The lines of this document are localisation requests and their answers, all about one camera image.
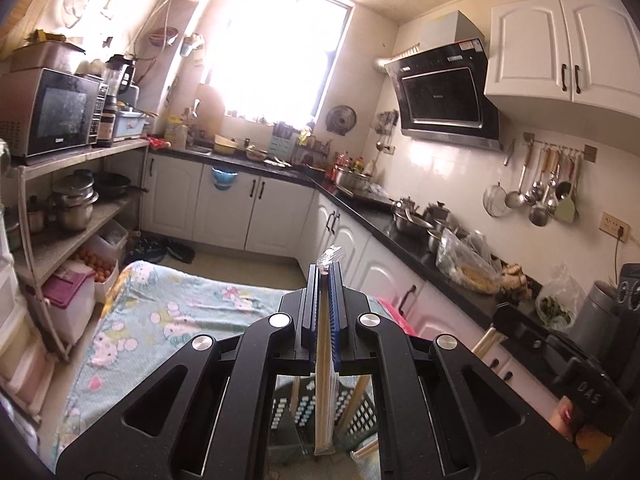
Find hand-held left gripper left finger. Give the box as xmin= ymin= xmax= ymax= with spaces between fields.
xmin=55 ymin=264 xmax=323 ymax=480

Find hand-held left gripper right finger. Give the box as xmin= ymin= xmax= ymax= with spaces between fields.
xmin=327 ymin=262 xmax=586 ymax=480

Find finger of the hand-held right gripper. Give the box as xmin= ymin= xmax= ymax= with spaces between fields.
xmin=492 ymin=302 xmax=548 ymax=348

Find green utensil holder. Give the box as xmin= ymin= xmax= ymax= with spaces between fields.
xmin=267 ymin=375 xmax=381 ymax=466

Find person's right hand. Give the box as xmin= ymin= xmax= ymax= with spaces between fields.
xmin=547 ymin=395 xmax=583 ymax=443

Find plastic bag of greens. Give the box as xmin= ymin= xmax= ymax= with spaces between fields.
xmin=536 ymin=265 xmax=586 ymax=331

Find brown ginger root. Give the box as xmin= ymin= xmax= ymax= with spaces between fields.
xmin=500 ymin=262 xmax=531 ymax=301

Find pink blanket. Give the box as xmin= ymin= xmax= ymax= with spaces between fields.
xmin=377 ymin=297 xmax=421 ymax=338

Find clear plastic bag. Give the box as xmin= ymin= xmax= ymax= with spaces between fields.
xmin=436 ymin=230 xmax=503 ymax=295

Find grey kitchen appliance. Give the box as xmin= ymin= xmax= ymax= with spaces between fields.
xmin=567 ymin=262 xmax=640 ymax=346

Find black countertop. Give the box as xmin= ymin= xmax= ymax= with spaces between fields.
xmin=150 ymin=142 xmax=640 ymax=411

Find large steel ladle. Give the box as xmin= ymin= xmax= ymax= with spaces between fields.
xmin=529 ymin=155 xmax=556 ymax=227

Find pale green spatula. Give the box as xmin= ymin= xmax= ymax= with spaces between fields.
xmin=552 ymin=155 xmax=582 ymax=224

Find small steel ladle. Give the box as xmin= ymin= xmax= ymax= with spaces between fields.
xmin=505 ymin=145 xmax=531 ymax=209

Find steel lidded pot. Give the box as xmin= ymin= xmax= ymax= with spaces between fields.
xmin=391 ymin=196 xmax=431 ymax=236

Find steel slotted spoon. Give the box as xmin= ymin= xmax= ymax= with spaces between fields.
xmin=525 ymin=147 xmax=548 ymax=206

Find cartoon print tablecloth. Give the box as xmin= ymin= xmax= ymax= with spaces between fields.
xmin=55 ymin=260 xmax=381 ymax=480

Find black spoon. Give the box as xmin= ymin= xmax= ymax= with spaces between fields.
xmin=555 ymin=152 xmax=573 ymax=201

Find steel stockpot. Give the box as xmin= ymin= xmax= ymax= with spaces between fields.
xmin=334 ymin=165 xmax=373 ymax=192

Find condiment bottles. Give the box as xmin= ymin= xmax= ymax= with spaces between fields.
xmin=332 ymin=150 xmax=366 ymax=171

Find blue hanging basin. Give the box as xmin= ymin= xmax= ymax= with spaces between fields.
xmin=210 ymin=166 xmax=240 ymax=192

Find pale green knife block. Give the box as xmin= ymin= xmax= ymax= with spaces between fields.
xmin=270 ymin=122 xmax=298 ymax=161

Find box of eggs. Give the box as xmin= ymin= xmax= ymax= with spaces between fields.
xmin=70 ymin=247 xmax=121 ymax=301

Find yellow oil bottle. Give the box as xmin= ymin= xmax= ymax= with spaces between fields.
xmin=165 ymin=115 xmax=188 ymax=150

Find black frying pan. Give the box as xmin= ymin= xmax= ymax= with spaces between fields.
xmin=92 ymin=172 xmax=150 ymax=200

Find beige rounded board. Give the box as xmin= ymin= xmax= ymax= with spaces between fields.
xmin=195 ymin=85 xmax=226 ymax=126

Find black range hood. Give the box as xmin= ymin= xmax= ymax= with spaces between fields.
xmin=385 ymin=10 xmax=503 ymax=152

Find pink lidded container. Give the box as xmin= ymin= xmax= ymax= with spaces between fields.
xmin=40 ymin=265 xmax=97 ymax=346

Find metal shelf rack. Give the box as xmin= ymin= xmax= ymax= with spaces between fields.
xmin=10 ymin=137 xmax=151 ymax=361

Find stacked steel pots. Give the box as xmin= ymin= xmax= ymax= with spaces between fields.
xmin=50 ymin=172 xmax=100 ymax=232

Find grey dish tub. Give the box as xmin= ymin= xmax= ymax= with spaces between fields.
xmin=112 ymin=110 xmax=150 ymax=142

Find window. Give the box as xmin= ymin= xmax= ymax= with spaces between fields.
xmin=202 ymin=0 xmax=353 ymax=123

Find dark bottle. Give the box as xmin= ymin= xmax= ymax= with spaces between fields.
xmin=96 ymin=110 xmax=117 ymax=148

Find plastic drawer unit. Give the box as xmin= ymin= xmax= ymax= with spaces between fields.
xmin=0 ymin=240 xmax=56 ymax=411

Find black blender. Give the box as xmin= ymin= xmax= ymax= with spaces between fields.
xmin=104 ymin=55 xmax=137 ymax=106

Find microwave oven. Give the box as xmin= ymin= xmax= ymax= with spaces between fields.
xmin=0 ymin=67 xmax=108 ymax=161

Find cardboard box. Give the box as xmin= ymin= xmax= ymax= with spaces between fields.
xmin=10 ymin=41 xmax=87 ymax=73

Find woven bamboo tray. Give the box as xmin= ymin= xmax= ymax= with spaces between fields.
xmin=0 ymin=0 xmax=56 ymax=56

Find wire skimmer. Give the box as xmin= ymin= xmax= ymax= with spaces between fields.
xmin=482 ymin=140 xmax=517 ymax=219

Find wall socket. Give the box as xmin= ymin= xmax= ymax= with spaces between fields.
xmin=600 ymin=211 xmax=632 ymax=241

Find utensil hanging rail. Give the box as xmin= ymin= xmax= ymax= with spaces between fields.
xmin=523 ymin=132 xmax=598 ymax=163

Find small wall fan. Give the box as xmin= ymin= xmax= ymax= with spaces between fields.
xmin=326 ymin=105 xmax=358 ymax=136

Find white wall cabinet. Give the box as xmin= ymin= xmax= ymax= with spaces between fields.
xmin=484 ymin=0 xmax=640 ymax=121

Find hanging wire basket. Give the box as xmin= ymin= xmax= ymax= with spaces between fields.
xmin=149 ymin=27 xmax=180 ymax=47

